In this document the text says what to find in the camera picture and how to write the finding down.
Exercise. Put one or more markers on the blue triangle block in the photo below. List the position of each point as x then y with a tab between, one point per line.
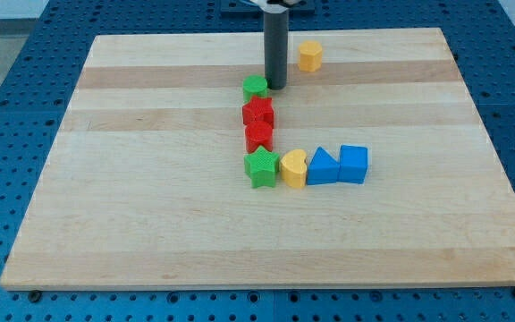
323	168

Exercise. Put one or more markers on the light wooden board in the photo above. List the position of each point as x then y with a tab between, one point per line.
144	187

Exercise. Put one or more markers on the red star block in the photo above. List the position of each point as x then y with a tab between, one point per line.
258	109

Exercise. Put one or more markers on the yellow heart block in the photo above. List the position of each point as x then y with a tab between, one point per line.
293	168

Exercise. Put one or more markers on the red cylinder block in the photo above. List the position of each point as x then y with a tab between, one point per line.
259	134

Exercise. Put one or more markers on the yellow hexagon block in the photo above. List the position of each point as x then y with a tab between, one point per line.
310	56

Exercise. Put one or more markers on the blue cube block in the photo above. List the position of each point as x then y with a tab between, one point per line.
353	164

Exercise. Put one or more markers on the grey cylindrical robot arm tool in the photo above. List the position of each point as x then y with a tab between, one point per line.
276	33

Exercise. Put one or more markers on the green star block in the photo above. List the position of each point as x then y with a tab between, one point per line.
262	166

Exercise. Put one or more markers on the green cylinder block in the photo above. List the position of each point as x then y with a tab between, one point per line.
254	85

